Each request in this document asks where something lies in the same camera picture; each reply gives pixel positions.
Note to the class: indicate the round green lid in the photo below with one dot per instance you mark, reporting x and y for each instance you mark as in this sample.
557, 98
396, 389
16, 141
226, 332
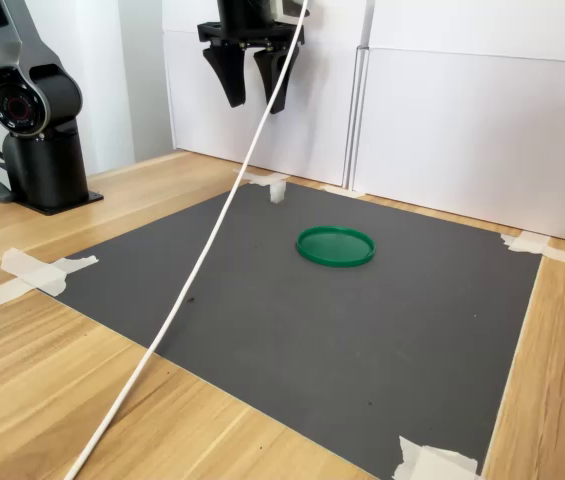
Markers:
334, 247

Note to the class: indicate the small white plastic terminal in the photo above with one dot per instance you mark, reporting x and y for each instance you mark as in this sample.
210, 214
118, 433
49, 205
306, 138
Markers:
277, 194

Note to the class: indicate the dark grey mat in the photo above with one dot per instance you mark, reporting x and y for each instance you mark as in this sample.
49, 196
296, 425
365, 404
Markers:
337, 350

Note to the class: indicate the white partition panel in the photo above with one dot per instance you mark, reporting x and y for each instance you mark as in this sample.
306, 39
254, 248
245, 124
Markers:
462, 125
312, 100

